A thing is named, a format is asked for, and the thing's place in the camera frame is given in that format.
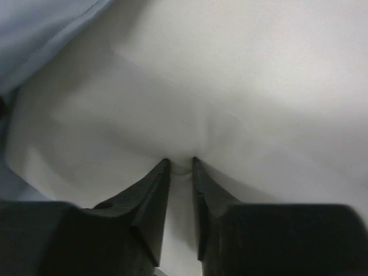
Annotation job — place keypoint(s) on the grey pillowcase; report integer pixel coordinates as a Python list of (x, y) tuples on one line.
[(32, 33)]

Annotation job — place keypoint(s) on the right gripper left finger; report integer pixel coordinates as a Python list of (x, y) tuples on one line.
[(119, 236)]

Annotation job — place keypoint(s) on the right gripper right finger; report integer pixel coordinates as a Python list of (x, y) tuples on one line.
[(236, 238)]

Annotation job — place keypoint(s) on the cream pillow with bear print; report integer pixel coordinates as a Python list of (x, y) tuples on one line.
[(270, 95)]

